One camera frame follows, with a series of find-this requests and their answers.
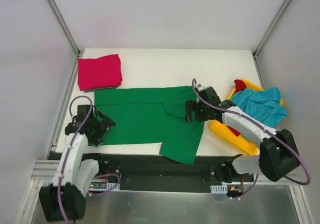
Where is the green t shirt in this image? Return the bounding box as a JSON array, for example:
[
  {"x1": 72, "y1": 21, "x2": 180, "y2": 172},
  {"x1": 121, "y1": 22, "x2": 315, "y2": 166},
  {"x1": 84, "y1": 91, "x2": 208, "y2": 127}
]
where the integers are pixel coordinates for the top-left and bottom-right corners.
[{"x1": 94, "y1": 86, "x2": 204, "y2": 165}]

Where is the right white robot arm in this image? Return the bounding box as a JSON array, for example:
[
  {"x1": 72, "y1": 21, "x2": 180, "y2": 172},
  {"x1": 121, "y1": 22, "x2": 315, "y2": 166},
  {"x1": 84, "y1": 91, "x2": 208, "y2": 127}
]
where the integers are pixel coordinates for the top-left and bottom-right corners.
[{"x1": 185, "y1": 86, "x2": 301, "y2": 183}]

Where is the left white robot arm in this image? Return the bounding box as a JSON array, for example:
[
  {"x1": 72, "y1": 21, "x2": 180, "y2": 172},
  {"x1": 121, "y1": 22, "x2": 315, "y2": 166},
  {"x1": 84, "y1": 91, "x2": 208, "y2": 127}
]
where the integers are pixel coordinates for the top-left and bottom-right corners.
[{"x1": 39, "y1": 105, "x2": 115, "y2": 222}]

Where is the yellow plastic tray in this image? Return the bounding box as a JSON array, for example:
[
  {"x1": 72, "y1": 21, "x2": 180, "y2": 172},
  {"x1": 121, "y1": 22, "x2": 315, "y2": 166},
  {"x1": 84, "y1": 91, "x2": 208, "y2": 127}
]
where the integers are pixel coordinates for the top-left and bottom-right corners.
[{"x1": 209, "y1": 79, "x2": 283, "y2": 155}]

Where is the red t shirt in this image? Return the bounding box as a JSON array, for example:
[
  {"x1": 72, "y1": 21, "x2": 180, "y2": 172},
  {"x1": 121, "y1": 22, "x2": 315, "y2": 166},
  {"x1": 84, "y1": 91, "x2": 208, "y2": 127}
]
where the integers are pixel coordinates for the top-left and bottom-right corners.
[{"x1": 234, "y1": 79, "x2": 247, "y2": 93}]

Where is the folded magenta t shirt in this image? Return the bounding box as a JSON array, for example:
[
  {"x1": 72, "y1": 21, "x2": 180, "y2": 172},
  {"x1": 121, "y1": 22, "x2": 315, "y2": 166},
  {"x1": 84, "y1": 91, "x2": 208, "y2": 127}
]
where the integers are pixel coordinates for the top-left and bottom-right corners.
[{"x1": 77, "y1": 54, "x2": 123, "y2": 91}]

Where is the teal t shirt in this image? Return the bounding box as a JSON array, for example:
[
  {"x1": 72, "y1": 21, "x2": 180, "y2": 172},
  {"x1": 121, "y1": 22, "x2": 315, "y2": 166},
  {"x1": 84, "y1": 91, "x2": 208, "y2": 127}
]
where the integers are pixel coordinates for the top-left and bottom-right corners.
[{"x1": 230, "y1": 87, "x2": 287, "y2": 127}]

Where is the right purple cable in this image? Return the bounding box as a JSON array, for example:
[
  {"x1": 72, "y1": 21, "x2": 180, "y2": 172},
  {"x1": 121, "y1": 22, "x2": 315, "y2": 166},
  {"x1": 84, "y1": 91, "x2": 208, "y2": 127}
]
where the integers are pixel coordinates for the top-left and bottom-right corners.
[{"x1": 191, "y1": 78, "x2": 312, "y2": 186}]

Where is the purple cable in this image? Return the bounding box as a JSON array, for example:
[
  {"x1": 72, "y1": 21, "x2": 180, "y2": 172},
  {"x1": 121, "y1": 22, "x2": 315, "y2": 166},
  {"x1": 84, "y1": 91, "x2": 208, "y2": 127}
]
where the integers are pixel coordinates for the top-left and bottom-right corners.
[
  {"x1": 56, "y1": 96, "x2": 94, "y2": 222},
  {"x1": 191, "y1": 78, "x2": 312, "y2": 186}
]

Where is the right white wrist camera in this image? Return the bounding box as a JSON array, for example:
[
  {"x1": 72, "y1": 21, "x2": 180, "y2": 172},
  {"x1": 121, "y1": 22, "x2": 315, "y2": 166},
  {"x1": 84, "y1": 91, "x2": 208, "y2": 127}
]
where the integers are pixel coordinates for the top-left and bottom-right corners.
[{"x1": 195, "y1": 84, "x2": 206, "y2": 91}]

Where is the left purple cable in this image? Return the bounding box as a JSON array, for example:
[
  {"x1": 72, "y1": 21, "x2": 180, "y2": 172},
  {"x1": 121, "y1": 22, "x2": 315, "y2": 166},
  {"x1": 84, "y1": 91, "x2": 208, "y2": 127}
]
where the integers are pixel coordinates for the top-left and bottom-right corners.
[{"x1": 56, "y1": 96, "x2": 94, "y2": 222}]

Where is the left aluminium frame post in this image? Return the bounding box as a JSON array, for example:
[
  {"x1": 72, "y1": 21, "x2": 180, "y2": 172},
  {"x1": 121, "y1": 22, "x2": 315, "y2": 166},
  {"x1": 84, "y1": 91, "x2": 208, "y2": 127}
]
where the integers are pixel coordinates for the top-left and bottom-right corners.
[{"x1": 46, "y1": 0, "x2": 81, "y2": 57}]

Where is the aluminium frame post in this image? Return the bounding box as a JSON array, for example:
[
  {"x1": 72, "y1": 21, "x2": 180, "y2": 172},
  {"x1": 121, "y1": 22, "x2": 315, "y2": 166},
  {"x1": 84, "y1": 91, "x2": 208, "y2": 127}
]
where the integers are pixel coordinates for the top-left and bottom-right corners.
[
  {"x1": 252, "y1": 0, "x2": 293, "y2": 59},
  {"x1": 46, "y1": 0, "x2": 81, "y2": 57}
]

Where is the right aluminium frame post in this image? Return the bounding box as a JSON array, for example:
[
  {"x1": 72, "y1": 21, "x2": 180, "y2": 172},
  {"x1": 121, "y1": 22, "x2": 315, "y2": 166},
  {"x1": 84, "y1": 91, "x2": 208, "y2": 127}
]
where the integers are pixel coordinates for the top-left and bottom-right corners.
[{"x1": 252, "y1": 0, "x2": 293, "y2": 59}]

